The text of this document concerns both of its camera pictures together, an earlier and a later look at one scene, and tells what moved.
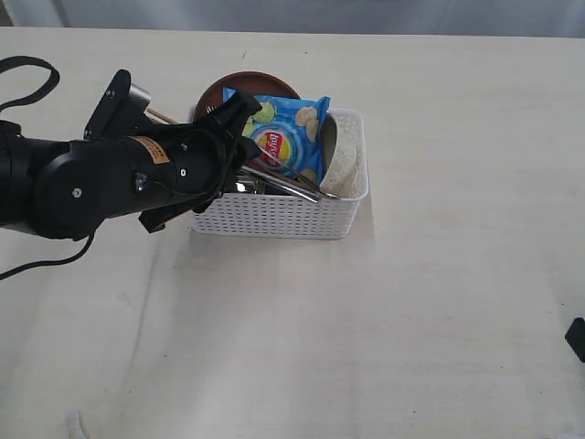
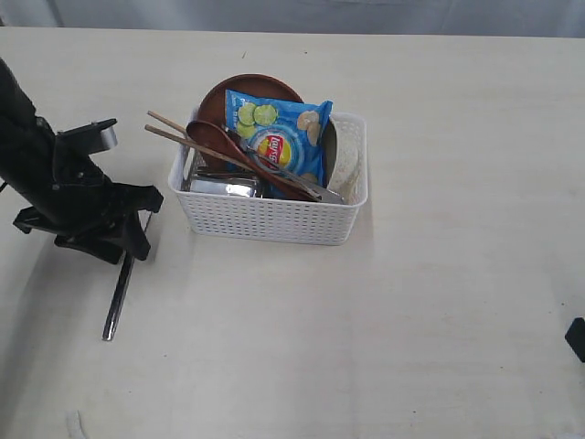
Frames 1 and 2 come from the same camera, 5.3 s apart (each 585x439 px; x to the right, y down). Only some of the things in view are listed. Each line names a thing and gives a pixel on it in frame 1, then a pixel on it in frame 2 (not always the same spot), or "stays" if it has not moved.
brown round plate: x=251 y=82 stays
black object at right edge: x=575 y=337 stays
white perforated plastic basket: x=256 y=216 stays
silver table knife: x=292 y=187 -> x=125 y=273
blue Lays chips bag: x=290 y=132 stays
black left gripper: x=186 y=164 -> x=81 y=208
